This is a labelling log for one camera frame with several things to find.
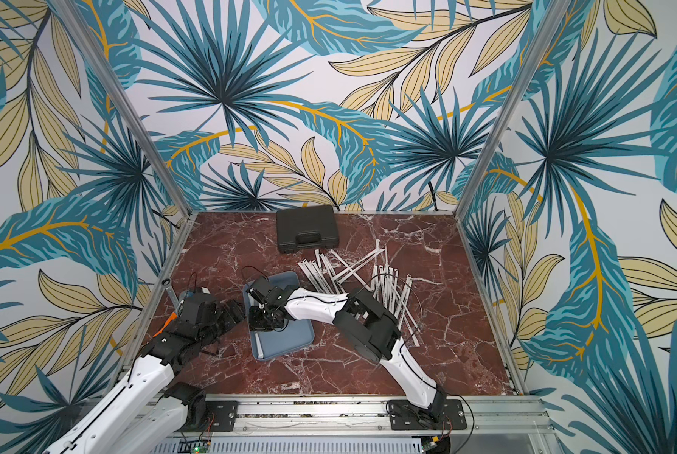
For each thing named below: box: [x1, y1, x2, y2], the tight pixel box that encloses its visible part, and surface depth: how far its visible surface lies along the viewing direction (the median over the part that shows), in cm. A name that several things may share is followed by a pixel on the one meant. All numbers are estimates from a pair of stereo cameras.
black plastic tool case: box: [276, 204, 340, 254], surface depth 110 cm
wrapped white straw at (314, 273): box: [296, 259, 327, 294], surface depth 102 cm
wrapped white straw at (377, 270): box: [373, 238, 383, 282], surface depth 104 cm
